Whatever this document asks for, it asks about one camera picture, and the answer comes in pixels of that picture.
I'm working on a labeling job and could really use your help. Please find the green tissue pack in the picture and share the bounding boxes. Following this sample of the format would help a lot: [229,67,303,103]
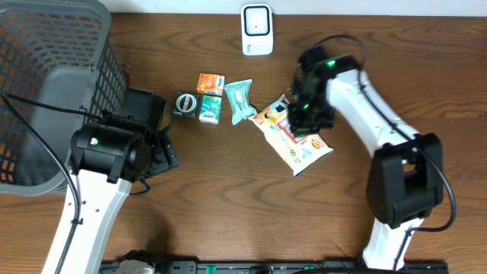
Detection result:
[199,95,222,124]

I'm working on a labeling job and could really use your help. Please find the teal small snack packet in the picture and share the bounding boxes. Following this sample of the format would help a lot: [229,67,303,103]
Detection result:
[224,79,257,125]

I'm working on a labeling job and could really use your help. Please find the large white snack bag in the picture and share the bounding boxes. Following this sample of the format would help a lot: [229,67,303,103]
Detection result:
[250,94,334,177]

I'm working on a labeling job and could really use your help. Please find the white barcode scanner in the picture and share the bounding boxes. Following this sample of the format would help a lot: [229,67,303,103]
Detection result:
[240,4,274,56]

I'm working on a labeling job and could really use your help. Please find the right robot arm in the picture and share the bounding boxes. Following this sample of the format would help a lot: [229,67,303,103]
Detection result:
[288,53,457,270]

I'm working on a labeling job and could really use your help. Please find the dark green round-label box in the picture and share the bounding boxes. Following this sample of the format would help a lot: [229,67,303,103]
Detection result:
[173,92,200,119]

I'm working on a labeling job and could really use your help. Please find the orange tissue pack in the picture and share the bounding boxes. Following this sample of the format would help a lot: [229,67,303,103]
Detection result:
[196,73,225,97]

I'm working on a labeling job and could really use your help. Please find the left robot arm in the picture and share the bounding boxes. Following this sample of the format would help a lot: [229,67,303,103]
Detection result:
[43,113,179,273]

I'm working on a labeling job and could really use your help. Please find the grey plastic mesh basket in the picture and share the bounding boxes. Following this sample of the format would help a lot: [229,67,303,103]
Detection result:
[1,0,127,196]

